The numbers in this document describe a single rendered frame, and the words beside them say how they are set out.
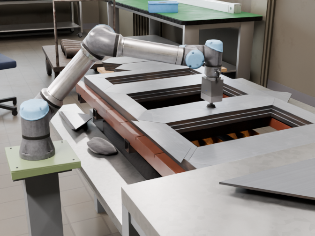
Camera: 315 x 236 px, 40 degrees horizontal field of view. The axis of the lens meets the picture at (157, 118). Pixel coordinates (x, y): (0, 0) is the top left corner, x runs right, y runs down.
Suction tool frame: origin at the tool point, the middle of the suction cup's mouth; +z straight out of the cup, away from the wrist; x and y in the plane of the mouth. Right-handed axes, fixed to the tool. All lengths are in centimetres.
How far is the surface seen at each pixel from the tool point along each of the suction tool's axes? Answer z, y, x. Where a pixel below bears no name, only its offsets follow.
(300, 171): -22, -95, 40
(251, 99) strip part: -1.1, 1.2, -24.1
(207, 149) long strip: -1.0, -38.1, 26.4
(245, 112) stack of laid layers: 0.3, -9.2, -12.7
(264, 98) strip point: -1.1, 0.2, -31.1
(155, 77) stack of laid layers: 2, 68, -5
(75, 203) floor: 86, 84, 44
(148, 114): -1.0, 3.3, 30.1
